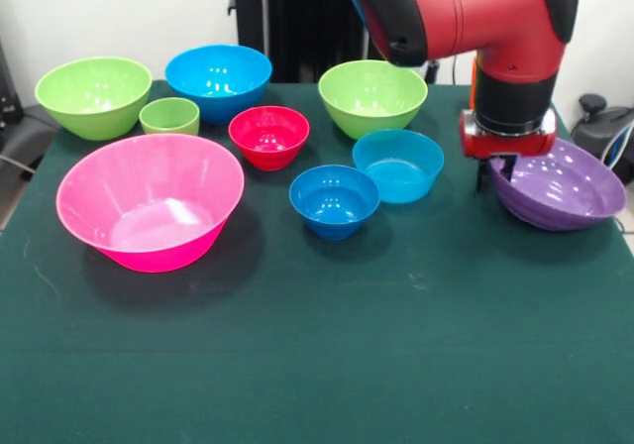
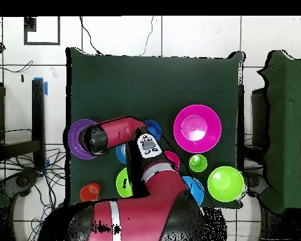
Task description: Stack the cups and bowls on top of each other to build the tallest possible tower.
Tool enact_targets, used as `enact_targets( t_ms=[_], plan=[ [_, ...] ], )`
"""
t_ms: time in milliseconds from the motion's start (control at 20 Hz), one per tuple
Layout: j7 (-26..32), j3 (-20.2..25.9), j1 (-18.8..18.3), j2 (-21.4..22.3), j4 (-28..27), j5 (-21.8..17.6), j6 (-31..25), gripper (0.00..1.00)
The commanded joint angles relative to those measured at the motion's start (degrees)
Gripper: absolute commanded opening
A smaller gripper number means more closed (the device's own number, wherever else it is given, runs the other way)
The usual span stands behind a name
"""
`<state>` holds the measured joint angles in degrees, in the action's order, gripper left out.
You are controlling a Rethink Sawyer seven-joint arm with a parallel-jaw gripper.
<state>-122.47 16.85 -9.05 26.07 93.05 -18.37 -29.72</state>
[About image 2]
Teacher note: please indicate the turquoise bowl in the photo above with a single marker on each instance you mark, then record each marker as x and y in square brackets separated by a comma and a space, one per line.
[120, 154]

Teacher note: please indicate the purple shallow bowl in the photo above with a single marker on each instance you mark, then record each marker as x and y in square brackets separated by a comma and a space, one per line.
[74, 140]

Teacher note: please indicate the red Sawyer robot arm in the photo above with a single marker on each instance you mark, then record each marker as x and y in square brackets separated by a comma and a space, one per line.
[140, 216]

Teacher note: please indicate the dark blue small bowl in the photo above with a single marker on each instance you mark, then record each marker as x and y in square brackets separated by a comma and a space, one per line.
[155, 128]

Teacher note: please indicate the red small bowl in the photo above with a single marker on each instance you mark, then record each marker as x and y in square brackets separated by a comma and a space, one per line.
[174, 158]

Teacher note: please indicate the dark green table cloth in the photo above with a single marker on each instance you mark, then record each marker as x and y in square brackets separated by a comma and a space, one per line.
[140, 87]

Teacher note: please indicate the pink large bowl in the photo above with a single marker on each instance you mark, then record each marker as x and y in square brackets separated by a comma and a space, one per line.
[197, 128]

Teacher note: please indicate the lime green large bowl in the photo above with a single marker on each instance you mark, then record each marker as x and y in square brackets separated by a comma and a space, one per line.
[225, 184]
[121, 175]

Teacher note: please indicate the lime green small cup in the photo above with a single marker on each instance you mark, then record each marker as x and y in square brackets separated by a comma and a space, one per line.
[198, 163]

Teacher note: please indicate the blue large bowl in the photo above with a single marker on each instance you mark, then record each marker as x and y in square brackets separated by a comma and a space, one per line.
[197, 190]

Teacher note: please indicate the orange cup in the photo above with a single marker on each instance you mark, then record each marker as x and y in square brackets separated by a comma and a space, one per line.
[89, 193]

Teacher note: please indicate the black stand base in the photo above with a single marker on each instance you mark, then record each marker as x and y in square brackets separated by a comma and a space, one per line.
[22, 180]
[253, 182]

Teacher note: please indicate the blue tape strip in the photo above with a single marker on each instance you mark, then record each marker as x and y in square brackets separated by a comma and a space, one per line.
[46, 87]

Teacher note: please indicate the black post stand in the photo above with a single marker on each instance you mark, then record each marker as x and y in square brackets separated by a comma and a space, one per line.
[38, 120]

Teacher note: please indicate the black square floor frame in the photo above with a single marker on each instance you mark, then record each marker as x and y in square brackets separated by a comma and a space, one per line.
[29, 23]

